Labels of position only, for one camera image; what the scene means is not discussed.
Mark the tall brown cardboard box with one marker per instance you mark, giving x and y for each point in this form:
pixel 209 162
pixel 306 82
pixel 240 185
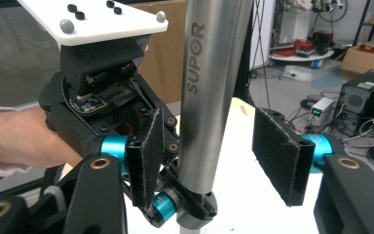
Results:
pixel 165 65

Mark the flat cardboard box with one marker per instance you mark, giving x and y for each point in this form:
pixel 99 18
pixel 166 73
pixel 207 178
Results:
pixel 366 60

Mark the round white table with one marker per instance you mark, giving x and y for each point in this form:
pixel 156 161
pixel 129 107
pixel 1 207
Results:
pixel 302 53

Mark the clear plastic bag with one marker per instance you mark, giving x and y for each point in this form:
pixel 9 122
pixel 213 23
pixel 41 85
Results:
pixel 298 73

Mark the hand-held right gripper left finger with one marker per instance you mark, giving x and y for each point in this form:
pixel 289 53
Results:
pixel 146 162

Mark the small white power unit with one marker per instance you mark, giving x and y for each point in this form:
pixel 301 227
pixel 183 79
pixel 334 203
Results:
pixel 321 110

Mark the stainless steel ladle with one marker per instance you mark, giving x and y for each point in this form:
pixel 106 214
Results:
pixel 207 97

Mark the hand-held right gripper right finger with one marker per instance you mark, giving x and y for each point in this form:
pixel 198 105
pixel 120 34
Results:
pixel 282 156

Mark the black computer tower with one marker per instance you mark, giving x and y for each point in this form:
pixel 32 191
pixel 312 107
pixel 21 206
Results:
pixel 366 100

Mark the grey screen panel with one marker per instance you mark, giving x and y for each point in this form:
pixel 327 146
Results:
pixel 13 58

